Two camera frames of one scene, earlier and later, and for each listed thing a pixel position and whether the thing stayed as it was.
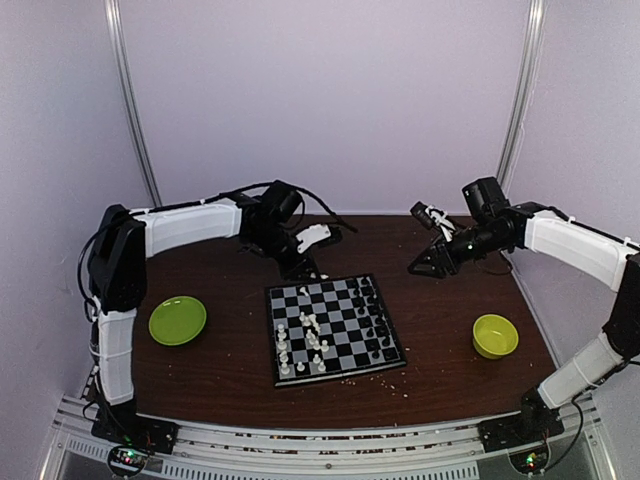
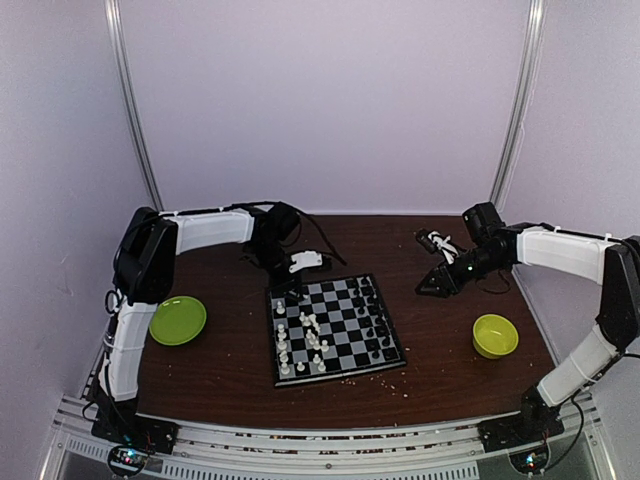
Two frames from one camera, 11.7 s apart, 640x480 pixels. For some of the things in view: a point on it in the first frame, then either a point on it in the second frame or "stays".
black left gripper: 293,271 to 293,283
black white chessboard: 330,329 stays
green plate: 177,320 stays
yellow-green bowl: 494,336 stays
